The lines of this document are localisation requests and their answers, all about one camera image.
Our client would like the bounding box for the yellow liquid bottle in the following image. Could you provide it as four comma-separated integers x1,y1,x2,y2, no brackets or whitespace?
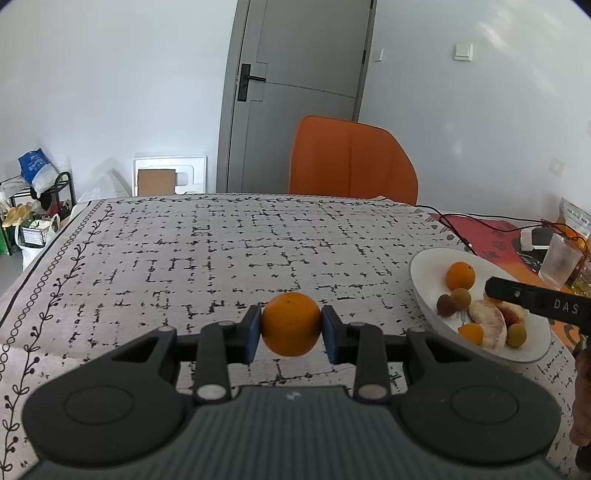
571,261,591,296

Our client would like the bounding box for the black metal rack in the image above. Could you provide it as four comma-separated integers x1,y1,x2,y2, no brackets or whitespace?
8,171,77,219

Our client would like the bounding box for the large orange mandarin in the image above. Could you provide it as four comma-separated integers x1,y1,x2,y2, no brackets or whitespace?
260,292,322,357

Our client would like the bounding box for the small peeled pomelo piece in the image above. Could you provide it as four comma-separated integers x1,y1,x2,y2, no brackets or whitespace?
484,292,528,326

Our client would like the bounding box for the brown cardboard piece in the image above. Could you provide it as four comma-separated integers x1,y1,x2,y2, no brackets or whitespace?
137,169,177,196

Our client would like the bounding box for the small orange kumquat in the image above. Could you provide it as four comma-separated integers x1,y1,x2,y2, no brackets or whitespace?
458,322,485,345

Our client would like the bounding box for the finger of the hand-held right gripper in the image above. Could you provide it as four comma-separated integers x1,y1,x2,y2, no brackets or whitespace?
483,275,546,315

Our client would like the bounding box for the large peeled pomelo piece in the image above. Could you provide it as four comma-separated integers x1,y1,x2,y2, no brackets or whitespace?
468,299,509,345

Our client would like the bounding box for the grey door with black handle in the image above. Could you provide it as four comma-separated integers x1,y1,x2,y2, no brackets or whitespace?
216,0,378,195

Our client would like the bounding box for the white and black charger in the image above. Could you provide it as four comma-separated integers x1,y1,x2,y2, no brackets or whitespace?
520,228,554,253

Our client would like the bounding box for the white foam packaging tray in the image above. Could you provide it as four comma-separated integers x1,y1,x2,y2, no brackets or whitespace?
132,154,208,197

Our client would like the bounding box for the white round plate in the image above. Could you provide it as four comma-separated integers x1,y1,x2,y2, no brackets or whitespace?
408,247,553,366

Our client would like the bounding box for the orange chair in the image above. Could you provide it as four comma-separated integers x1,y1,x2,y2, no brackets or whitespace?
288,115,420,206

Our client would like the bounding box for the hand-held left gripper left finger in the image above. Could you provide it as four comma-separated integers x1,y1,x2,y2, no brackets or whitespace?
111,304,263,402

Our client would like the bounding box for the person's right hand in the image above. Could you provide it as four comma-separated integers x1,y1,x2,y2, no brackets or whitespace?
569,344,591,448

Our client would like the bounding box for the medium orange mandarin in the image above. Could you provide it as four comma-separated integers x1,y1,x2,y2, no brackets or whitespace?
446,261,476,291

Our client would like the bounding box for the yellow-green round fruit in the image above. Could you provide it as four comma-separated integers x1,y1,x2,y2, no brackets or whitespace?
506,322,528,348

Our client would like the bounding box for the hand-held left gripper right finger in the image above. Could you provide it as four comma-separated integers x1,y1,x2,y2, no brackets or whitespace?
321,305,488,401

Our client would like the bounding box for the blue and white plastic bag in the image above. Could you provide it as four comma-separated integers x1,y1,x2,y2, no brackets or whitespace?
18,148,59,195

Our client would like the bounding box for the black door handle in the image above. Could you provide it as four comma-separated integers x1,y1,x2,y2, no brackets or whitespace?
236,63,267,103

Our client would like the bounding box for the grey patterned tablecloth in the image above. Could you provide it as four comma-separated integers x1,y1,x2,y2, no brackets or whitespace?
0,193,591,480

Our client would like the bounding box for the black cable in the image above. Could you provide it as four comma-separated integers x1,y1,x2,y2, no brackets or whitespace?
414,204,557,250

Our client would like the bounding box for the clear plastic cup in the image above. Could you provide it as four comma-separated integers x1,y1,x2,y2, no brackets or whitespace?
537,230,583,291

